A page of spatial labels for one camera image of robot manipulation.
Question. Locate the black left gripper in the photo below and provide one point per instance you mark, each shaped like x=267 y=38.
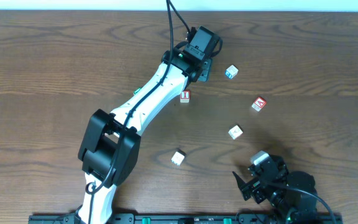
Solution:
x=206 y=73

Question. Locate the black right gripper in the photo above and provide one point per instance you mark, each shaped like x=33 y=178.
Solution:
x=252 y=184

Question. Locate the red letter I block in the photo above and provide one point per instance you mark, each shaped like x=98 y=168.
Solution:
x=185 y=96

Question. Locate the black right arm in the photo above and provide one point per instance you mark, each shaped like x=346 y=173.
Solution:
x=291 y=194

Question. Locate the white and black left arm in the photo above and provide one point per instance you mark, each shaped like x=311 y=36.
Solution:
x=110 y=146

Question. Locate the white block blue side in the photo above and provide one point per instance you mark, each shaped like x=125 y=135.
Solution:
x=231 y=71

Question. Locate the white block orange letter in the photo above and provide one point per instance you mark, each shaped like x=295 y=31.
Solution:
x=235 y=132

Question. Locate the plain white wooden block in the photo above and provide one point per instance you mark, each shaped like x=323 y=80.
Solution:
x=178 y=158

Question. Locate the red letter A block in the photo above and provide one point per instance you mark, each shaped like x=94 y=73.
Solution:
x=258 y=104

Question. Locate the green letter R block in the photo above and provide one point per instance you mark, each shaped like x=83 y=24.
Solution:
x=136 y=91

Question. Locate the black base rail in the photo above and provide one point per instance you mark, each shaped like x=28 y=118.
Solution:
x=129 y=218

